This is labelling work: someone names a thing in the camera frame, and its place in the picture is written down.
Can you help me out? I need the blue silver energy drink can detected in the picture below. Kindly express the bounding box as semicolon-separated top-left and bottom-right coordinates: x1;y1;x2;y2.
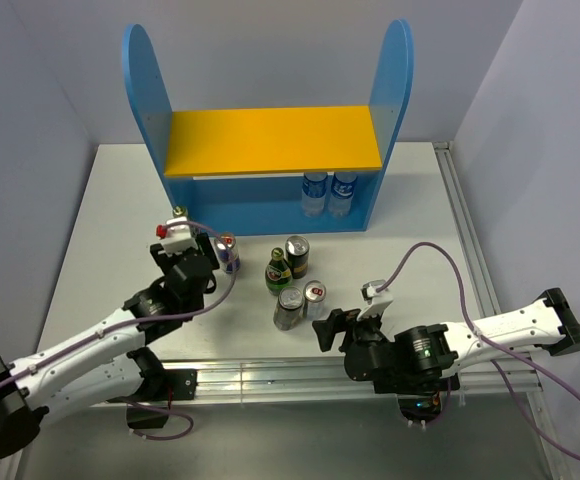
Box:
213;232;241;274

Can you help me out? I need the black gold can front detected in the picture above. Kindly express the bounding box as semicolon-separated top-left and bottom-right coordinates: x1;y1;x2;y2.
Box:
273;286;304;331

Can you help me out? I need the black gold can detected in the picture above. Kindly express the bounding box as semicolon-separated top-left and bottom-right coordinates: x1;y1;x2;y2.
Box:
285;235;310;279
273;286;304;331

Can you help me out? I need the green glass bottle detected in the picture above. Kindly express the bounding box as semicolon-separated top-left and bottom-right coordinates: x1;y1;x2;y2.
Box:
264;247;293;296
172;205;188;219

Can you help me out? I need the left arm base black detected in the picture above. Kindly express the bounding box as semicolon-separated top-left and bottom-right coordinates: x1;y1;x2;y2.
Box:
126;369;198;430

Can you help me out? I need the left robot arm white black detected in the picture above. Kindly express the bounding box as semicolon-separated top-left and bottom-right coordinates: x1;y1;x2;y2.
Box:
0;232;219;460

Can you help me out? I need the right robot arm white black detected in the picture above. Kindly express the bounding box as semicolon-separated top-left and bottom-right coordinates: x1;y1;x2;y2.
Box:
312;282;580;396

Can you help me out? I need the blue shelf with yellow board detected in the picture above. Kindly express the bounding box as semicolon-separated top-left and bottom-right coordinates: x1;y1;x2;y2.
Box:
121;19;414;236

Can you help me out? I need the silver red-top can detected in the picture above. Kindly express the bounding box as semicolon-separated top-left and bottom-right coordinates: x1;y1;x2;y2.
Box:
303;280;327;321

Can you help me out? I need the right water bottle blue label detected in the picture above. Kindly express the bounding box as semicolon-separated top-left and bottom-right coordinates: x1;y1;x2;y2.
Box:
328;172;358;218

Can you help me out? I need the water bottle blue label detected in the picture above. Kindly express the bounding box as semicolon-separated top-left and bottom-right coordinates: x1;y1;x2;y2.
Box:
328;172;358;218
301;172;328;217

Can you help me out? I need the left water bottle blue label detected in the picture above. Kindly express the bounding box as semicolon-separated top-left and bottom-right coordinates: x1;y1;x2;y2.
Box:
301;172;328;217

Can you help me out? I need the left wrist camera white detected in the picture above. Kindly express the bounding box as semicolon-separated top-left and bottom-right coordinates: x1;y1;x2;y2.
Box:
156;216;196;255

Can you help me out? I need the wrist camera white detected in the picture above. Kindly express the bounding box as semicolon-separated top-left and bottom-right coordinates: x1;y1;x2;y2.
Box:
156;216;196;255
357;280;394;322

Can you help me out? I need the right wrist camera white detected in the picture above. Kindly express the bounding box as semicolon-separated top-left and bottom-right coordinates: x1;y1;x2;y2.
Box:
357;280;394;322

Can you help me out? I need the aluminium rail front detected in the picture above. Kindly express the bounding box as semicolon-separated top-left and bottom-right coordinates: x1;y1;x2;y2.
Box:
24;357;541;406

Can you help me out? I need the aluminium rail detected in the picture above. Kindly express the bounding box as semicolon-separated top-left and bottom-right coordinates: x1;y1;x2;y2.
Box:
24;357;541;406
432;141;566;480

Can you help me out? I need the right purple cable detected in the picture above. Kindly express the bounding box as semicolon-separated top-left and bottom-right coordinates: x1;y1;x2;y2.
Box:
377;242;580;461

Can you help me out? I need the purple cable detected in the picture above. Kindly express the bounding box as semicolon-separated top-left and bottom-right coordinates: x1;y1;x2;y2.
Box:
377;242;580;461
0;222;239;441

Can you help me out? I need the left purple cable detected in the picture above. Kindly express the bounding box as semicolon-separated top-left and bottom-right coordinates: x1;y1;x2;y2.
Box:
0;222;239;441

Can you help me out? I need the aluminium rail right side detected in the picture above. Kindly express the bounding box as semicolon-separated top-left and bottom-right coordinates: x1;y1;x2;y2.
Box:
432;141;566;480

